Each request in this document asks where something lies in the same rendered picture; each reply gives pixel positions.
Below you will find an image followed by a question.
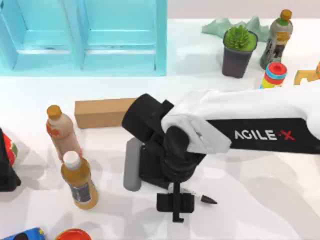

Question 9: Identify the orange bottle with white cap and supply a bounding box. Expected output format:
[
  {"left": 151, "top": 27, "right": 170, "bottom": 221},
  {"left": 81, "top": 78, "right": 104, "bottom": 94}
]
[{"left": 60, "top": 150, "right": 100, "bottom": 211}]

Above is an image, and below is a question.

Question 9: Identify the red bowl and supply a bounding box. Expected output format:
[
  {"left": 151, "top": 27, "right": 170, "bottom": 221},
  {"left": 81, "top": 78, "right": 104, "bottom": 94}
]
[{"left": 54, "top": 220, "right": 93, "bottom": 240}]

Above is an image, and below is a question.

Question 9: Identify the brown cardboard box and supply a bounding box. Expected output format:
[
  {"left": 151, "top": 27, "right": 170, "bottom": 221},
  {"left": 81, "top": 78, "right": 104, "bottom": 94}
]
[{"left": 74, "top": 97, "right": 139, "bottom": 130}]

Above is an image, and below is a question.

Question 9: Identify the pink bottle with orange cap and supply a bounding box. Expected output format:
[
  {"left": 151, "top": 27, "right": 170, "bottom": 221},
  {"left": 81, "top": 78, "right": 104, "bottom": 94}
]
[{"left": 45, "top": 104, "right": 83, "bottom": 164}]

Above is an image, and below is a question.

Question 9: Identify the blue packet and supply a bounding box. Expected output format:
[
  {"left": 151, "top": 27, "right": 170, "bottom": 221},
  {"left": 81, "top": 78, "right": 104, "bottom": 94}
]
[{"left": 0, "top": 220, "right": 48, "bottom": 240}]

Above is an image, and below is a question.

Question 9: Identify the green succulent in dark pot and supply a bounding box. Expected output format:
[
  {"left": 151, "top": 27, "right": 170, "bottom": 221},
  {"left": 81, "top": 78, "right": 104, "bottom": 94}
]
[{"left": 221, "top": 24, "right": 259, "bottom": 79}]

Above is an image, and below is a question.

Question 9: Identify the stack of coloured rings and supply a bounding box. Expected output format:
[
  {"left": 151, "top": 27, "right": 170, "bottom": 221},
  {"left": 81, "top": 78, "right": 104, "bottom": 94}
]
[{"left": 258, "top": 62, "right": 289, "bottom": 91}]

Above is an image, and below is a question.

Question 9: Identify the red and green can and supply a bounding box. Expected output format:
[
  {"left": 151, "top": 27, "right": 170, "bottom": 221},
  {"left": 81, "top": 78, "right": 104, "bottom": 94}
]
[{"left": 4, "top": 134, "right": 19, "bottom": 166}]

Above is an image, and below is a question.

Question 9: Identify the light blue rack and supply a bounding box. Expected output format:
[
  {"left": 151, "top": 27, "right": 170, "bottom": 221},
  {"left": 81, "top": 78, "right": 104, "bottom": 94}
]
[{"left": 0, "top": 0, "right": 168, "bottom": 77}]

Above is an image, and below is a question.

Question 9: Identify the orange yellow block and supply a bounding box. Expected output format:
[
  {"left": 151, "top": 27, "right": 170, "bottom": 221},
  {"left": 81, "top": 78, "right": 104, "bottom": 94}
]
[{"left": 293, "top": 60, "right": 320, "bottom": 86}]

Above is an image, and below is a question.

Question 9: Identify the pale green crumpled cloth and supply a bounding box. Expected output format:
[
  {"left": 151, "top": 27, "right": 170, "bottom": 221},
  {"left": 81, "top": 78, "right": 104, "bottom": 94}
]
[{"left": 201, "top": 15, "right": 274, "bottom": 43}]

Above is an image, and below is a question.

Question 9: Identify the green bottle with orange cap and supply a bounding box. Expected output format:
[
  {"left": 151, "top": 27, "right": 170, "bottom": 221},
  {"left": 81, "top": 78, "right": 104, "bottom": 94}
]
[{"left": 259, "top": 9, "right": 294, "bottom": 71}]

